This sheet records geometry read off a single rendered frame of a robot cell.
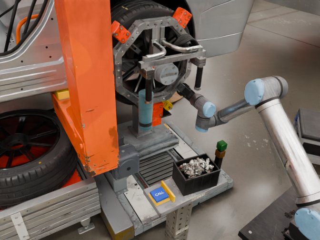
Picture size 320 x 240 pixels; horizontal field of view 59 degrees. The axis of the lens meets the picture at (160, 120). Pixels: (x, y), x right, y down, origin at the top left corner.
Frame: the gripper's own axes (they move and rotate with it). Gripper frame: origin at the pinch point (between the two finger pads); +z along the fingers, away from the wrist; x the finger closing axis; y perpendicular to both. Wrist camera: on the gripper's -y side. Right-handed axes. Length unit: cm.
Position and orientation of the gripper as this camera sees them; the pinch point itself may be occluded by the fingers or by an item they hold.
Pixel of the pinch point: (176, 84)
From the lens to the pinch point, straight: 199.8
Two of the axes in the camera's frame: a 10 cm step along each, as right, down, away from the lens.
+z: -5.2, -5.1, 6.9
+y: 5.7, 3.9, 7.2
